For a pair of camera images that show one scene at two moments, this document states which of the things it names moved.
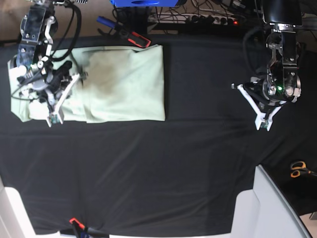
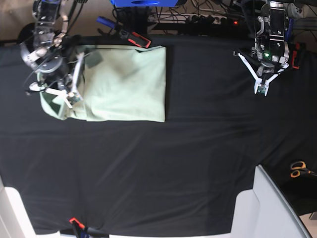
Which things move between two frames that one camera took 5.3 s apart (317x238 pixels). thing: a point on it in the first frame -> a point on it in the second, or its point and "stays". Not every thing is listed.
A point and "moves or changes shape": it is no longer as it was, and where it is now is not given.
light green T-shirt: (117, 84) moves or changes shape
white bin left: (15, 220) stays
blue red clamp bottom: (81, 232) stays
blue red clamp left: (131, 36) stays
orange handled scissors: (298, 167) stays
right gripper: (268, 96) -> (266, 70)
